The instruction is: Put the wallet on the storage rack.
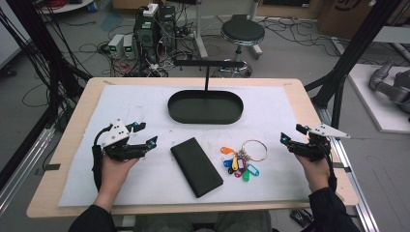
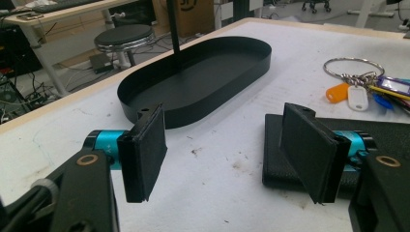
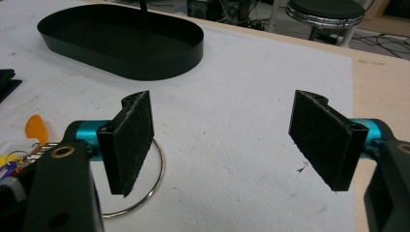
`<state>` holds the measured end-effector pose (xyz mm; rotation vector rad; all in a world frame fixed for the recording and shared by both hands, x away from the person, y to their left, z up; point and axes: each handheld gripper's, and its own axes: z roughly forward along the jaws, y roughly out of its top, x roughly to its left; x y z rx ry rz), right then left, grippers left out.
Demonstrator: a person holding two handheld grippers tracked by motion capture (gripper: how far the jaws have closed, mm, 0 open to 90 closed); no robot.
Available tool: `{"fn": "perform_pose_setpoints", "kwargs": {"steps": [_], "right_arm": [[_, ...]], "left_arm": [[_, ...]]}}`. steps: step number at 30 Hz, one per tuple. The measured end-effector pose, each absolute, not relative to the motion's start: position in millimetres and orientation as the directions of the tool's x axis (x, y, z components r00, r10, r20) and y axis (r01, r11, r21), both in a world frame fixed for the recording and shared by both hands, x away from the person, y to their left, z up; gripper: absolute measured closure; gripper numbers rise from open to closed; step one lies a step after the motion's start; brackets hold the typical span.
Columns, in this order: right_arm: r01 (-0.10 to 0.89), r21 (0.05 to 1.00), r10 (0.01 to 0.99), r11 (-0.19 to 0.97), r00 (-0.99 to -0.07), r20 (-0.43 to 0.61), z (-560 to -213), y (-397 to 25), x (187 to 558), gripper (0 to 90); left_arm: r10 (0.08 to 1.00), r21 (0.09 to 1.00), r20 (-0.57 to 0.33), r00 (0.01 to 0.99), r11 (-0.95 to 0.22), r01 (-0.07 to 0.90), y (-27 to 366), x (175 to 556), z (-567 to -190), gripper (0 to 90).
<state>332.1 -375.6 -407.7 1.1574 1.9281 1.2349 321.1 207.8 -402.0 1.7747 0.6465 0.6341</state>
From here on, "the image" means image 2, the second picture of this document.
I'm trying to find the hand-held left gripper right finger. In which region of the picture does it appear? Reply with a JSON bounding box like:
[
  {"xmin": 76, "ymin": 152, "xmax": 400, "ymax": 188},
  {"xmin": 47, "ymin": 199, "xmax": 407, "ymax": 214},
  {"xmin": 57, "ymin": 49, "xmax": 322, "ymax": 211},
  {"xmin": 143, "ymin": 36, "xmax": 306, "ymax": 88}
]
[{"xmin": 279, "ymin": 101, "xmax": 377, "ymax": 205}]

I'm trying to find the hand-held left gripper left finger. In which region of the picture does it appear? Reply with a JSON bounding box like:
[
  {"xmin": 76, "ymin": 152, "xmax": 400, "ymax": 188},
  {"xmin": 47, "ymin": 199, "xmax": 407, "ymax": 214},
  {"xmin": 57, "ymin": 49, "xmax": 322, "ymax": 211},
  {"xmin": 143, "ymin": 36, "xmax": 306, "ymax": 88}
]
[{"xmin": 84, "ymin": 102, "xmax": 168, "ymax": 204}]

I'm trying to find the metal key ring with coloured tags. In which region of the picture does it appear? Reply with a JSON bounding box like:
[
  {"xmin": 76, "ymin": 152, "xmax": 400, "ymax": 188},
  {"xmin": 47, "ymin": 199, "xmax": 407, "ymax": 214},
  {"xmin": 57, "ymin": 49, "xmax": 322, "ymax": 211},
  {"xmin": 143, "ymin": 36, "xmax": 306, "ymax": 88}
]
[{"xmin": 323, "ymin": 57, "xmax": 410, "ymax": 115}]

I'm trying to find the black oval tray key stand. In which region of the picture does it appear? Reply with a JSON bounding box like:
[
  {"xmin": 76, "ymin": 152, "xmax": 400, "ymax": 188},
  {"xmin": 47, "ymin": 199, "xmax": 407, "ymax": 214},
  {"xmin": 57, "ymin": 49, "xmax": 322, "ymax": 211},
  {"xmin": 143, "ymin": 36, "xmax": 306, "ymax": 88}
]
[{"xmin": 116, "ymin": 0, "xmax": 273, "ymax": 130}]

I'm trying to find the black box on floor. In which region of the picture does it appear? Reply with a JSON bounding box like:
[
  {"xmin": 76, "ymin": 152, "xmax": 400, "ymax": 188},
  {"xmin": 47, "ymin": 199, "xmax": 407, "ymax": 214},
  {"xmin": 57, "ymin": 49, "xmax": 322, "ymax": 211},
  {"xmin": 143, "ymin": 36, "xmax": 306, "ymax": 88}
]
[{"xmin": 89, "ymin": 52, "xmax": 114, "ymax": 74}]

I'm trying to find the black round stool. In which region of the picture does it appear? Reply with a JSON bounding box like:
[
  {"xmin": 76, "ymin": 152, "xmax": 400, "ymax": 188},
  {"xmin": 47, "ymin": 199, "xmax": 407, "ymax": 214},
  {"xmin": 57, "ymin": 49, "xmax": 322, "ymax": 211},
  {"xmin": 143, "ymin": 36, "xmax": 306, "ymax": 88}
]
[{"xmin": 94, "ymin": 23, "xmax": 158, "ymax": 70}]

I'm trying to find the black office chair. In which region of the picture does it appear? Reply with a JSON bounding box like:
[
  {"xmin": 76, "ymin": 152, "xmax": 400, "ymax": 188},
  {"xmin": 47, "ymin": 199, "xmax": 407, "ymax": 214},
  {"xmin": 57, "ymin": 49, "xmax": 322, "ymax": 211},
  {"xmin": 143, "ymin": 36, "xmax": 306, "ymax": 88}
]
[{"xmin": 301, "ymin": 0, "xmax": 333, "ymax": 15}]

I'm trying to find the brown cardboard box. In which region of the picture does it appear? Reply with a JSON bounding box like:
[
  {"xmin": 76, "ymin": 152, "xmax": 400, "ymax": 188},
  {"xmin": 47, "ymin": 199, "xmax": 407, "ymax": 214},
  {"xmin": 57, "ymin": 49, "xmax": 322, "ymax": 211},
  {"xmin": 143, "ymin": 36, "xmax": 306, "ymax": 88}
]
[{"xmin": 151, "ymin": 0, "xmax": 216, "ymax": 39}]

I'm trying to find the white desk with wooden top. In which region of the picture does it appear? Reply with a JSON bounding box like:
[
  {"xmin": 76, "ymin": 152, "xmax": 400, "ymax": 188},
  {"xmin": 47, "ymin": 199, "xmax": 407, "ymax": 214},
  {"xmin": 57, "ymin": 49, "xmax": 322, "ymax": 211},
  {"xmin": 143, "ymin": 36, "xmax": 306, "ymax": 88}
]
[{"xmin": 0, "ymin": 0, "xmax": 139, "ymax": 98}]

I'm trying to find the black cabinet with red labels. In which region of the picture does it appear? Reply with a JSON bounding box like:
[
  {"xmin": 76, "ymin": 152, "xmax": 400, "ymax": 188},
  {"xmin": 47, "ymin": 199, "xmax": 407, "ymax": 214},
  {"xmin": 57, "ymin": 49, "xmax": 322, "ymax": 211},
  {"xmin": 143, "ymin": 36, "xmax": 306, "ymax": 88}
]
[{"xmin": 0, "ymin": 22, "xmax": 44, "ymax": 78}]

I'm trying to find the black keyboard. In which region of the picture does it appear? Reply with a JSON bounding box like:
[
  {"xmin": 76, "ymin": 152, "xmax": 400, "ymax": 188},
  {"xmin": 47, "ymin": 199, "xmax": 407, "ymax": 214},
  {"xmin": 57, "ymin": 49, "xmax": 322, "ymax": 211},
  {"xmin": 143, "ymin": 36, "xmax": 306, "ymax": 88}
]
[{"xmin": 32, "ymin": 0, "xmax": 104, "ymax": 15}]

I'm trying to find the smartphone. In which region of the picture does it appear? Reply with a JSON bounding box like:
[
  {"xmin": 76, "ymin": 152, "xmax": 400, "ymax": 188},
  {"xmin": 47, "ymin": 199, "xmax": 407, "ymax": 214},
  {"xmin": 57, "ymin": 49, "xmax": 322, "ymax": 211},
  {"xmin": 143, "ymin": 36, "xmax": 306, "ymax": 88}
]
[{"xmin": 15, "ymin": 12, "xmax": 44, "ymax": 21}]

